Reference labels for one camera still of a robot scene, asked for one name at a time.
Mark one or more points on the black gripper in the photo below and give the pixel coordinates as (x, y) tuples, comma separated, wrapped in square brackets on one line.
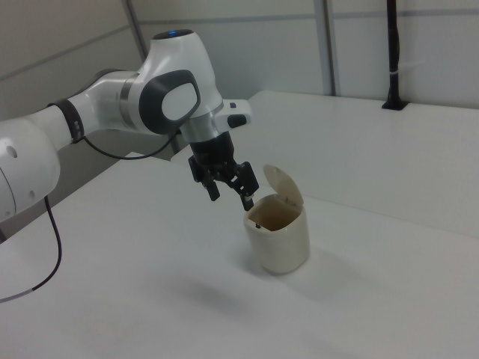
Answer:
[(213, 153)]

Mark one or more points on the small white trash can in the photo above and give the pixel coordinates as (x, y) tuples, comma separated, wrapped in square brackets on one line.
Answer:
[(280, 243)]

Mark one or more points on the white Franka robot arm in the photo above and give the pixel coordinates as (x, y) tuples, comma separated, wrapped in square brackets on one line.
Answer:
[(176, 63)]

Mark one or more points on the grey partition post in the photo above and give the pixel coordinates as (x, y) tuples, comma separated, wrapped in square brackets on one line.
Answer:
[(327, 45), (135, 26)]

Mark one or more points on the black camera pole with base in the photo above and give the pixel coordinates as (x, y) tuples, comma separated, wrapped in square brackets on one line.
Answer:
[(393, 56)]

